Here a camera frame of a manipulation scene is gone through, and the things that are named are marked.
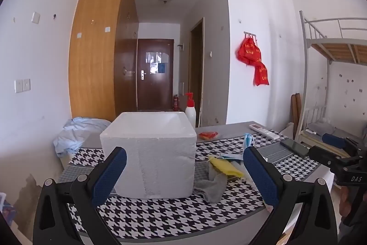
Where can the white metal bunk bed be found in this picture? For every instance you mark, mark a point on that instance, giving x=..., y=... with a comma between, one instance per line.
x=324, y=42

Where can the wooden boards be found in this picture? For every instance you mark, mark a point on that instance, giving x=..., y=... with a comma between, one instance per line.
x=296, y=113

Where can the blue face mask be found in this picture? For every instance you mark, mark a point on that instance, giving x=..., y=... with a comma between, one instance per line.
x=248, y=141

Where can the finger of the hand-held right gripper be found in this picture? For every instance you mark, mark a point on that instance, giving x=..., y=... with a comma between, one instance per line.
x=321, y=154
x=332, y=140

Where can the grey bedding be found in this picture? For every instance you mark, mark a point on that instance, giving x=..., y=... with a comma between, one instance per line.
x=319, y=128

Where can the red fire extinguisher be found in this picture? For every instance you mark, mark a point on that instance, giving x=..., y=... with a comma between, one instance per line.
x=175, y=103

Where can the wooden wardrobe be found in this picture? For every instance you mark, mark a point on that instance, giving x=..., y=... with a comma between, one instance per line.
x=91, y=61

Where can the white red-pump lotion bottle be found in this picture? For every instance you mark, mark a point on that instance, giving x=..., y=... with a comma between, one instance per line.
x=189, y=115

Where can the red hanging banners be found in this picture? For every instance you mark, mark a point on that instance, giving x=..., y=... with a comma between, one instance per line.
x=248, y=51

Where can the red cloth bag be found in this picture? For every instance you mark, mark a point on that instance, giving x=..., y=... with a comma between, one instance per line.
x=261, y=75

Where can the brown side door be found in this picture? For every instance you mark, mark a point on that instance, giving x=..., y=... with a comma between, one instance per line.
x=197, y=75

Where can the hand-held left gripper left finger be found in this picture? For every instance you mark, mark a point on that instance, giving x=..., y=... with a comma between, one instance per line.
x=110, y=173

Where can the blue door notice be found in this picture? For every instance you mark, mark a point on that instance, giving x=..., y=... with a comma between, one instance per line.
x=162, y=67

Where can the grey sock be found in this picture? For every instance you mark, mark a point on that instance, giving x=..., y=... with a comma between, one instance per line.
x=212, y=189

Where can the black smartphone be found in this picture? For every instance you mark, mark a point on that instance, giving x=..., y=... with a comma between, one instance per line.
x=295, y=146

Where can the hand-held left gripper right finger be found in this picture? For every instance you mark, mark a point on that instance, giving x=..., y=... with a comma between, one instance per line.
x=261, y=176

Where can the red snack packet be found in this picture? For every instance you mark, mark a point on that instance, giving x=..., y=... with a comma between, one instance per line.
x=208, y=135

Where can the yellow foam net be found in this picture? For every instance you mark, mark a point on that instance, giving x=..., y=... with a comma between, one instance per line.
x=226, y=167

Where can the metal wall hook rack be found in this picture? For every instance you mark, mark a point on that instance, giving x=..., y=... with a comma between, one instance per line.
x=250, y=33

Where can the person's right forearm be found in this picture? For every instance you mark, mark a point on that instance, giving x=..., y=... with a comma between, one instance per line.
x=358, y=219

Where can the white wall socket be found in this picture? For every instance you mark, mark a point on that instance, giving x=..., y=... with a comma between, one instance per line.
x=19, y=86

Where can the white cloth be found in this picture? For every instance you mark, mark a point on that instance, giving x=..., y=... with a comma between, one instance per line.
x=238, y=169

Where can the white foam box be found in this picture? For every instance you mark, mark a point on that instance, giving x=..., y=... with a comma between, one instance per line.
x=154, y=161

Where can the dark brown entrance door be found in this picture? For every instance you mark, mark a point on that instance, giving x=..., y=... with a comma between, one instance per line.
x=154, y=90

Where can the light blue bedsheet pile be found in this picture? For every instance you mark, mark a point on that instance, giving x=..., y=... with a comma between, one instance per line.
x=77, y=133

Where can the houndstooth table mat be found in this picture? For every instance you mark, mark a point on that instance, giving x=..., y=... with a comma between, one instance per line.
x=160, y=219

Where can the white remote control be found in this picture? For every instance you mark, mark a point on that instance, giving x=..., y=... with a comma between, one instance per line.
x=263, y=131

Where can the colourful carton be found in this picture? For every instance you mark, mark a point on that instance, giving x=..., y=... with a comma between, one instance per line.
x=7, y=209

